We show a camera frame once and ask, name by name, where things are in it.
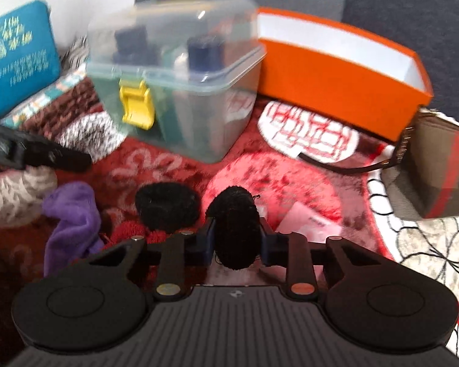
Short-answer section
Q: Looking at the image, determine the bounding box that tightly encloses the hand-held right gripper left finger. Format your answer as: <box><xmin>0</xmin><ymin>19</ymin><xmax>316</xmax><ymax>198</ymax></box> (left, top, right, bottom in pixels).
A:
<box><xmin>86</xmin><ymin>217</ymin><xmax>217</xmax><ymax>301</ymax></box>

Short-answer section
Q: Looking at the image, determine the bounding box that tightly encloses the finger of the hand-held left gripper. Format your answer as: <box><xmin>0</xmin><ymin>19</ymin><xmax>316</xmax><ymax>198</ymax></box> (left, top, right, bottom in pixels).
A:
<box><xmin>11</xmin><ymin>137</ymin><xmax>93</xmax><ymax>174</ymax></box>

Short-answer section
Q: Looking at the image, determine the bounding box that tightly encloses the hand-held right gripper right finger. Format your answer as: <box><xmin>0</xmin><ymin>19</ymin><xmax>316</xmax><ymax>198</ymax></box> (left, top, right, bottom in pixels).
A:
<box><xmin>258</xmin><ymin>217</ymin><xmax>385</xmax><ymax>301</ymax></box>

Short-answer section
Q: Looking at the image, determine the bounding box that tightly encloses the black fuzzy scrunchie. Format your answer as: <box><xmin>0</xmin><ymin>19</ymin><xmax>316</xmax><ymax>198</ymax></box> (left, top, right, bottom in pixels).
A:
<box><xmin>207</xmin><ymin>185</ymin><xmax>262</xmax><ymax>270</ymax></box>
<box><xmin>135</xmin><ymin>182</ymin><xmax>202</xmax><ymax>234</ymax></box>

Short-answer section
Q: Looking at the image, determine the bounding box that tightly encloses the purple fleece cloth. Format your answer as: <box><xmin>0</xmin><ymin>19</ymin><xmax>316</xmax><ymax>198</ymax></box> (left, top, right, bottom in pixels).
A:
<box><xmin>42</xmin><ymin>181</ymin><xmax>104</xmax><ymax>276</ymax></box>

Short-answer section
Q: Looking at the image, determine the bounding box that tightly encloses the maroon fuzzy cloth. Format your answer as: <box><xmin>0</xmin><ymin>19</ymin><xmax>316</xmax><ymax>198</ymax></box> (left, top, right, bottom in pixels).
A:
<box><xmin>99</xmin><ymin>219</ymin><xmax>174</xmax><ymax>255</ymax></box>

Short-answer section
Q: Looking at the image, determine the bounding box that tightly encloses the orange cardboard box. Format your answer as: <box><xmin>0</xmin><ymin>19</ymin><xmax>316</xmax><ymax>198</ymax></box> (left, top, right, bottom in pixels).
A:
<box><xmin>255</xmin><ymin>6</ymin><xmax>434</xmax><ymax>144</ymax></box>

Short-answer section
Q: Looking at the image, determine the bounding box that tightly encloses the teal pouch with gold print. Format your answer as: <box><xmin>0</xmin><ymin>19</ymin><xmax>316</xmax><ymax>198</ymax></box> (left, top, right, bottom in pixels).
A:
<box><xmin>0</xmin><ymin>0</ymin><xmax>61</xmax><ymax>120</ymax></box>

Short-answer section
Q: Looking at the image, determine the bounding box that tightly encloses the red floral printed blanket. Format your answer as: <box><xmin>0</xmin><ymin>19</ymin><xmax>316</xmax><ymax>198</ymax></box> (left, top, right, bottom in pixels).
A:
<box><xmin>0</xmin><ymin>80</ymin><xmax>459</xmax><ymax>367</ymax></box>

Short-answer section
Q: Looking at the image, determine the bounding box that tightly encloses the clear plastic storage box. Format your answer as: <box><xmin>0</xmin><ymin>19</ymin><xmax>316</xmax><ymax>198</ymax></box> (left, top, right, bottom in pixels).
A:
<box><xmin>86</xmin><ymin>0</ymin><xmax>268</xmax><ymax>163</ymax></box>

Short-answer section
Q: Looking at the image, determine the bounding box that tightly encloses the black cap bottle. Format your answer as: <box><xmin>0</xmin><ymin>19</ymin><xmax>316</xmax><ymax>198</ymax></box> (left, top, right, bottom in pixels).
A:
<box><xmin>114</xmin><ymin>24</ymin><xmax>151</xmax><ymax>66</ymax></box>

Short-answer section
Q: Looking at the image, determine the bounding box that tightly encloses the brown striped zip pouch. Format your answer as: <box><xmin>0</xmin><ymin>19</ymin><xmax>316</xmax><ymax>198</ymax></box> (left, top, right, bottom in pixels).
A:
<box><xmin>297</xmin><ymin>108</ymin><xmax>459</xmax><ymax>221</ymax></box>

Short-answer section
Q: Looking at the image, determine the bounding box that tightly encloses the navy cap bottle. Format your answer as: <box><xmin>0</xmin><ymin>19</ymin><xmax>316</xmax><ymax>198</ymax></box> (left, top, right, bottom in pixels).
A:
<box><xmin>186</xmin><ymin>36</ymin><xmax>226</xmax><ymax>83</ymax></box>

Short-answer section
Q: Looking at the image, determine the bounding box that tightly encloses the dark grey headboard panel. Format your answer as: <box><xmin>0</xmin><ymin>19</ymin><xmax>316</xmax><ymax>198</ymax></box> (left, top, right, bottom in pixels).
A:
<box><xmin>342</xmin><ymin>0</ymin><xmax>459</xmax><ymax>131</ymax></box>

